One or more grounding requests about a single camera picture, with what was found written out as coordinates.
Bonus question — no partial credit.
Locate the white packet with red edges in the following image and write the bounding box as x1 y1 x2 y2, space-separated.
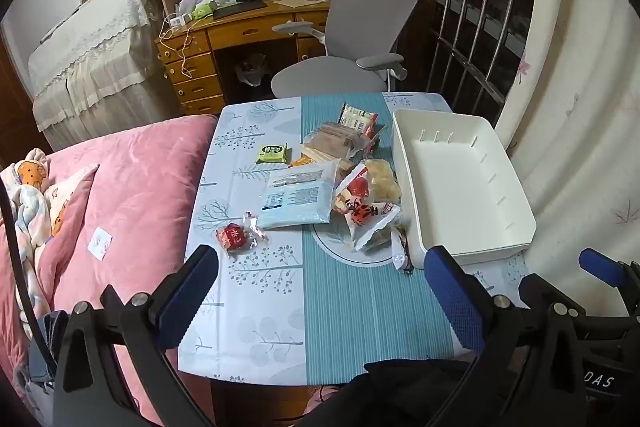
337 103 378 140

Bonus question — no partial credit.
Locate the metal window grille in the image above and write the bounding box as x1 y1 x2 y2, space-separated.
425 0 538 128

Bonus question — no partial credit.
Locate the wooden desk with drawers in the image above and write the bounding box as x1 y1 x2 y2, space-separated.
155 0 336 115

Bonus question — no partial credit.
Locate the red clear snack wrapper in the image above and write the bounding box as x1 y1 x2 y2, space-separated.
367 124 386 155

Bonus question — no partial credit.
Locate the white charger cable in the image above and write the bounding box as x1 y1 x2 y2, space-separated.
159 14 198 80

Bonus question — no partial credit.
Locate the clear bag of brown biscuits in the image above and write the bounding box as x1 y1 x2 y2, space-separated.
302 122 381 158

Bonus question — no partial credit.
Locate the long beige wafer packet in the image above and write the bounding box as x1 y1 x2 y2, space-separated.
300 144 351 168

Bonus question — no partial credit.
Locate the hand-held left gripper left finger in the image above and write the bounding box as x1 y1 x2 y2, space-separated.
52 244 219 427

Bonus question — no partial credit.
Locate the person's dark clothing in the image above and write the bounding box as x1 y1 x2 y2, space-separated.
300 357 481 427

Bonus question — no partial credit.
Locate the pink blanket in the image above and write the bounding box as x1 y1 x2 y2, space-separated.
0 114 218 427

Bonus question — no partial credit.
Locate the white plastic bin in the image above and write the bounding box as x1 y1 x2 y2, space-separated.
391 108 537 270

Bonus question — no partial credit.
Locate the light blue packet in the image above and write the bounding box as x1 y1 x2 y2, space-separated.
256 159 341 230

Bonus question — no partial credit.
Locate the dark blue cloth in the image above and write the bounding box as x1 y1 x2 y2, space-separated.
27 312 66 398

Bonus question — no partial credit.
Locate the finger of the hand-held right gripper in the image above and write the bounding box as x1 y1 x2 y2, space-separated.
518 273 640 333
579 248 640 323

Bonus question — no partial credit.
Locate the small red snack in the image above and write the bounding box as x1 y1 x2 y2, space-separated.
216 212 269 258

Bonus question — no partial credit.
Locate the black cable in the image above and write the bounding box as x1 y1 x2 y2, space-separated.
0 179 56 358

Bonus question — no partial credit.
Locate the grey office chair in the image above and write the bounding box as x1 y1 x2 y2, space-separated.
270 0 421 100

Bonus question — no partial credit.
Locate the plastic trash bag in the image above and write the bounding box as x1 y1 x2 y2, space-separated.
235 54 273 88

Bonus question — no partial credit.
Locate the cartoon printed blanket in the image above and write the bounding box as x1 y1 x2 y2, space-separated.
0 147 66 323

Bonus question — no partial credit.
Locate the white floral curtain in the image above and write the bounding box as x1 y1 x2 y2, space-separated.
495 0 640 268

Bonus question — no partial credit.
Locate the red and white snack bag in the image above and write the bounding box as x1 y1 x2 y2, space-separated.
335 194 402 253

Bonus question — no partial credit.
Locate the green snack packet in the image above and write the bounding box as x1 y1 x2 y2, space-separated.
256 143 291 166

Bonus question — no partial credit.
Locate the white paper tag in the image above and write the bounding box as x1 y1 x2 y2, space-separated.
87 227 113 260

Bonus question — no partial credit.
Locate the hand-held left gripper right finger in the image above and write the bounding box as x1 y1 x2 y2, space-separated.
424 245 586 427

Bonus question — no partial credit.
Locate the black keyboard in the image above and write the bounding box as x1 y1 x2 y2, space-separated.
212 1 268 20

